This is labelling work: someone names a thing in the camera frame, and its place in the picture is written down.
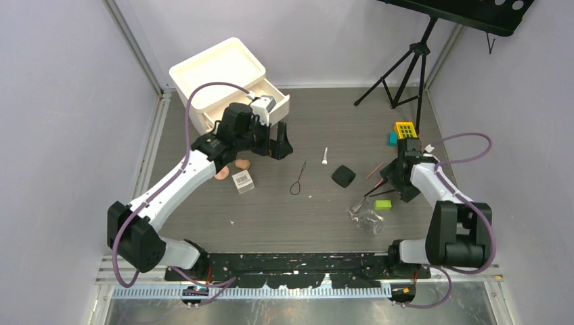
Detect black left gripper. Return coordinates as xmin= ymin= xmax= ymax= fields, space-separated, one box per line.
xmin=236 ymin=115 xmax=292 ymax=160

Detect black compact case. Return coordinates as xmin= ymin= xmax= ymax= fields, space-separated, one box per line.
xmin=331 ymin=165 xmax=356 ymax=188

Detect white drawer organizer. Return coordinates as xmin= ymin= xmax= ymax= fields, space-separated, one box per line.
xmin=169 ymin=37 xmax=290 ymax=134

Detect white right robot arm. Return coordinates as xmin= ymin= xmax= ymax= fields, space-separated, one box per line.
xmin=380 ymin=137 xmax=494 ymax=278

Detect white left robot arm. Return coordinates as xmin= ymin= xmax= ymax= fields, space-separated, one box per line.
xmin=107 ymin=96 xmax=293 ymax=280

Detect beige makeup sponge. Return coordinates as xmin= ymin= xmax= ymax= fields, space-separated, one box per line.
xmin=234 ymin=159 xmax=250 ymax=171

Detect pink lip pencil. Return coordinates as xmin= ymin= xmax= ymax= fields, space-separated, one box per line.
xmin=365 ymin=162 xmax=385 ymax=180

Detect lime green block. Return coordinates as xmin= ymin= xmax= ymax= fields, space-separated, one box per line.
xmin=374 ymin=200 xmax=393 ymax=211

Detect teal wooden block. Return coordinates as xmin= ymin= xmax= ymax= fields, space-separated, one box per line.
xmin=388 ymin=132 xmax=398 ymax=147

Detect black hair loop tool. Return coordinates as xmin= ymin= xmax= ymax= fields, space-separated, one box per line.
xmin=289 ymin=161 xmax=307 ymax=196

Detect yellow toy block house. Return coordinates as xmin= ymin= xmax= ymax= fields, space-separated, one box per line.
xmin=393 ymin=121 xmax=418 ymax=139

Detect white small cream tube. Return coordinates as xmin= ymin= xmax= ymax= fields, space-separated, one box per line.
xmin=322 ymin=147 xmax=328 ymax=165

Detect white barcode box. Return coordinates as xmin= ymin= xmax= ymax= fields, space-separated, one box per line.
xmin=232 ymin=170 xmax=255 ymax=194

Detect clear plastic bag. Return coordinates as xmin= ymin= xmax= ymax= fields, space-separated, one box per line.
xmin=347 ymin=198 xmax=384 ymax=236

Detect pink powder puff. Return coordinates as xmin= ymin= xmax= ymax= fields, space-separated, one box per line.
xmin=214 ymin=166 xmax=230 ymax=180

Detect black tripod stand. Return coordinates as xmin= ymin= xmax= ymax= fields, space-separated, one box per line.
xmin=353 ymin=16 xmax=439 ymax=135

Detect black music stand tray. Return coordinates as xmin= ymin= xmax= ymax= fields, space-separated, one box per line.
xmin=386 ymin=0 xmax=534 ymax=37

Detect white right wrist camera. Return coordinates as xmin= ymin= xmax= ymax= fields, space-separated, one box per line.
xmin=424 ymin=144 xmax=435 ymax=154

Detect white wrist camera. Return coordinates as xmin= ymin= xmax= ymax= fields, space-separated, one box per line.
xmin=424 ymin=144 xmax=435 ymax=154
xmin=247 ymin=91 xmax=276 ymax=126

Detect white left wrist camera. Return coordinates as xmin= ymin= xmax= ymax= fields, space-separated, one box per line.
xmin=247 ymin=91 xmax=276 ymax=126

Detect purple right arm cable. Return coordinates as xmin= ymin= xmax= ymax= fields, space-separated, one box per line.
xmin=397 ymin=132 xmax=498 ymax=309

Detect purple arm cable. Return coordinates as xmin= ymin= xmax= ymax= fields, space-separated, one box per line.
xmin=397 ymin=132 xmax=498 ymax=309
xmin=111 ymin=82 xmax=255 ymax=307

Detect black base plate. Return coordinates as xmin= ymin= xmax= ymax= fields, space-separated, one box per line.
xmin=184 ymin=253 xmax=431 ymax=289

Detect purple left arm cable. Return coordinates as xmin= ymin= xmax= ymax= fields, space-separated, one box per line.
xmin=111 ymin=82 xmax=255 ymax=307

